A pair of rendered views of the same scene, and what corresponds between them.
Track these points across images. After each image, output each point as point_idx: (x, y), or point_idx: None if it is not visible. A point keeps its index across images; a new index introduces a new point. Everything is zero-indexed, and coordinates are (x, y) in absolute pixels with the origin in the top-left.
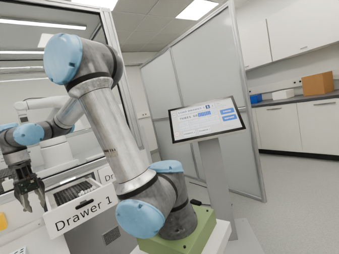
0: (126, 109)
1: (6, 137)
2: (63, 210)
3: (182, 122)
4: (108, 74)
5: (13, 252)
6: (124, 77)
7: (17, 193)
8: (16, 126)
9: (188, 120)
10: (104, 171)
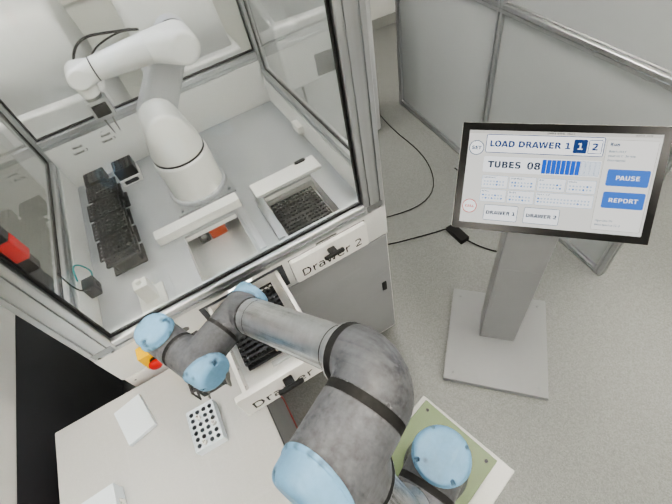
0: (355, 133)
1: (168, 367)
2: (261, 392)
3: (491, 177)
4: (391, 489)
5: (200, 407)
6: (359, 41)
7: (199, 398)
8: (181, 359)
9: (510, 174)
10: (302, 262)
